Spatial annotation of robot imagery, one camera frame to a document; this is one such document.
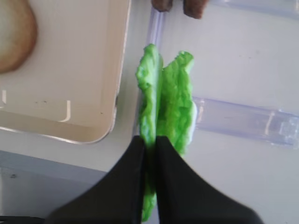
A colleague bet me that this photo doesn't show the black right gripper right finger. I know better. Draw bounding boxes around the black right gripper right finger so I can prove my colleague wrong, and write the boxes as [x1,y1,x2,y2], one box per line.
[155,136,263,224]

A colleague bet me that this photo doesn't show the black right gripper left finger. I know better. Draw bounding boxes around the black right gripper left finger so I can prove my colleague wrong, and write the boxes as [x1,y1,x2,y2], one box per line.
[46,136,145,224]

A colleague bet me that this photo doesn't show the green lettuce leaf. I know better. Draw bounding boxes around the green lettuce leaf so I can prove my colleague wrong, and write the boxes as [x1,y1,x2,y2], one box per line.
[135,43,163,222]
[157,51,197,156]

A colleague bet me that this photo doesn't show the green lettuce leaf in holder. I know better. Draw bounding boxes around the green lettuce leaf in holder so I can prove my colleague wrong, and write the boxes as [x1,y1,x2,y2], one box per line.
[157,51,197,156]

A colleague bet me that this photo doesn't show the brown meat patty inner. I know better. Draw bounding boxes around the brown meat patty inner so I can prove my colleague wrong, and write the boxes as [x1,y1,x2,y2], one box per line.
[151,0,173,12]

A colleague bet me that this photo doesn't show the bread slice on tray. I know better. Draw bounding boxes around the bread slice on tray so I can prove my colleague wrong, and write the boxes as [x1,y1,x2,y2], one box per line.
[0,0,38,74]

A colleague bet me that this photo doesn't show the cream rectangular metal tray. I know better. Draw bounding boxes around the cream rectangular metal tray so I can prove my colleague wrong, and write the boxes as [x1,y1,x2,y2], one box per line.
[0,0,131,144]

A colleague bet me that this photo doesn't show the clear lettuce holder rail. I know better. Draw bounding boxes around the clear lettuce holder rail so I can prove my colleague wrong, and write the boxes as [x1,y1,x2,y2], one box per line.
[193,97,299,149]

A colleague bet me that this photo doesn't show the clear patty holder rail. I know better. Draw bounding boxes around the clear patty holder rail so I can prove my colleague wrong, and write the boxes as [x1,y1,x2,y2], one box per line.
[210,0,299,15]

